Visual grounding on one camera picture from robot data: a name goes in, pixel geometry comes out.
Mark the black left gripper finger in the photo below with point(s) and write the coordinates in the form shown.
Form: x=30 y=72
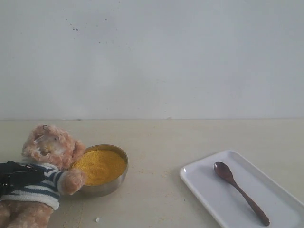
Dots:
x=14 y=176

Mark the steel bowl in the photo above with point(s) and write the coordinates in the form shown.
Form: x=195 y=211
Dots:
x=106 y=189

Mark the dark wooden spoon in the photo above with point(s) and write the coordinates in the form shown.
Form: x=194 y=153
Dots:
x=224 y=172

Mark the yellow millet grains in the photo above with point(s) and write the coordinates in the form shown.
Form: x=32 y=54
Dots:
x=100 y=166

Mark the teddy bear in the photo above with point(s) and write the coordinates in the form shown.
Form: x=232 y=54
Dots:
x=53 y=151

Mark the white rectangular plastic tray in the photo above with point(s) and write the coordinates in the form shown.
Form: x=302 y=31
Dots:
x=225 y=203

